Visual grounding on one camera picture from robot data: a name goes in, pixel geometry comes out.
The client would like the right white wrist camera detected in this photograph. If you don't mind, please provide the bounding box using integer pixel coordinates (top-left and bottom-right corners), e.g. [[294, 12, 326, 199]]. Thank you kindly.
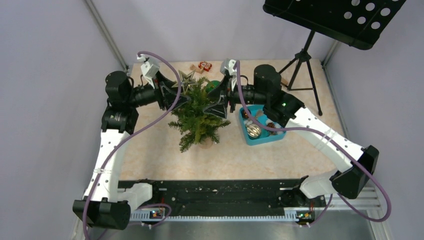
[[220, 58, 237, 83]]

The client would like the teal plastic tray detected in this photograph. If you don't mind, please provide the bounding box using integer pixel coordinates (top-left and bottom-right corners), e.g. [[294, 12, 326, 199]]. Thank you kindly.
[[238, 104, 286, 146]]

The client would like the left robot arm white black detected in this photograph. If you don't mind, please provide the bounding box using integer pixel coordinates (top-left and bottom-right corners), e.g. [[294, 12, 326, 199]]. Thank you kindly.
[[72, 70, 190, 230]]

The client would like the small wooden block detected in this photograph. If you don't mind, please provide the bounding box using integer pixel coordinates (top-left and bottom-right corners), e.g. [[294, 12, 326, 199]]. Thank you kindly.
[[189, 64, 204, 74]]

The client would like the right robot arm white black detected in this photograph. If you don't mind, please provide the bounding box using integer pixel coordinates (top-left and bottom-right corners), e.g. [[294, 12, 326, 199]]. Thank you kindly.
[[203, 59, 379, 206]]

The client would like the red gift box ornament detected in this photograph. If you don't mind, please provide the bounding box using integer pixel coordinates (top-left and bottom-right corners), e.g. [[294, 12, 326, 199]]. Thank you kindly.
[[198, 61, 213, 73]]

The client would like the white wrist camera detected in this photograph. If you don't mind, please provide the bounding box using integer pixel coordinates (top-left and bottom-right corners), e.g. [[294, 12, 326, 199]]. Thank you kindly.
[[136, 54, 160, 89], [220, 58, 237, 83]]

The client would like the silver gold star topper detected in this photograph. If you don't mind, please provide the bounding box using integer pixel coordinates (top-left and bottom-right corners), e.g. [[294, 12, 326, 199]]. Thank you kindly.
[[178, 70, 199, 95]]

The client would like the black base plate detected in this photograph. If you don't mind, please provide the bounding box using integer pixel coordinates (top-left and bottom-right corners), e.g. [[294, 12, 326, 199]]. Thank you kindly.
[[118, 179, 327, 217]]

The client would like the black music stand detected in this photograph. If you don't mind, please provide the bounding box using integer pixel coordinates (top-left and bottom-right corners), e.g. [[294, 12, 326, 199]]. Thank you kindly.
[[263, 0, 408, 117]]

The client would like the small green christmas tree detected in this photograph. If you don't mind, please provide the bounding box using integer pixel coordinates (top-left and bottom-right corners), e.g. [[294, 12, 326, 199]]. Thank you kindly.
[[168, 76, 231, 153]]

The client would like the green glitter ball ornament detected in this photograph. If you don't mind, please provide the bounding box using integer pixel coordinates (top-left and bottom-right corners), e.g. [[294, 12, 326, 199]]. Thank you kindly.
[[205, 80, 221, 93]]

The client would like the silver striped ball ornament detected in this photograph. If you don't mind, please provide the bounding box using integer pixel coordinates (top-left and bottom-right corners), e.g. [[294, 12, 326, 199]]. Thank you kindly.
[[245, 123, 262, 139]]

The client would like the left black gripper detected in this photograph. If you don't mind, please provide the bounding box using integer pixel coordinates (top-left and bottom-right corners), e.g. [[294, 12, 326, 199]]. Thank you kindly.
[[126, 70, 191, 111]]

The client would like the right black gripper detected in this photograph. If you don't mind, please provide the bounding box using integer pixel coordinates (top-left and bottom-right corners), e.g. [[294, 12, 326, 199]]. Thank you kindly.
[[203, 75, 268, 119]]

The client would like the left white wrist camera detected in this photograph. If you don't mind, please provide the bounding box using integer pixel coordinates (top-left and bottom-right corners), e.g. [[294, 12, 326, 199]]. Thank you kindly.
[[136, 54, 160, 89]]

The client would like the pine cone ornament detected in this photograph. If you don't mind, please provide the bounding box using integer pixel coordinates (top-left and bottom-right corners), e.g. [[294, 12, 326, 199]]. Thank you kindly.
[[266, 122, 276, 129]]

